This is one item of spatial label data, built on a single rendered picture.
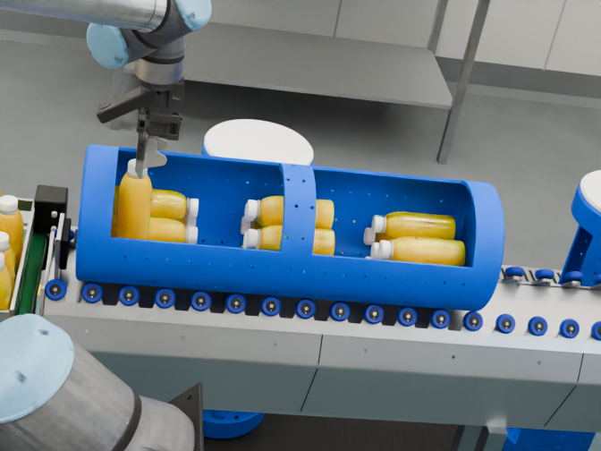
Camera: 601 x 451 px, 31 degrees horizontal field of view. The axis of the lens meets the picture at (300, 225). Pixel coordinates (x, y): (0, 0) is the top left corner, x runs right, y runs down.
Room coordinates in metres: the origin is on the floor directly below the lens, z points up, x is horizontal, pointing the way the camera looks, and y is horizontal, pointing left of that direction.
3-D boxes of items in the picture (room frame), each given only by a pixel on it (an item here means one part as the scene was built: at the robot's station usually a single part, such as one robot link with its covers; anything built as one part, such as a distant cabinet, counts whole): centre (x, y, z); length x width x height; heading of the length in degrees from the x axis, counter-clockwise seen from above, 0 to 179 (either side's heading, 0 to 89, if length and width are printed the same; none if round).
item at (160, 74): (1.85, 0.32, 1.47); 0.10 x 0.09 x 0.05; 11
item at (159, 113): (1.85, 0.31, 1.39); 0.09 x 0.08 x 0.12; 101
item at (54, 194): (2.06, 0.57, 0.95); 0.10 x 0.07 x 0.10; 11
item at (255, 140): (2.41, 0.14, 1.03); 0.28 x 0.28 x 0.01
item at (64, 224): (1.87, 0.49, 0.99); 0.10 x 0.02 x 0.12; 11
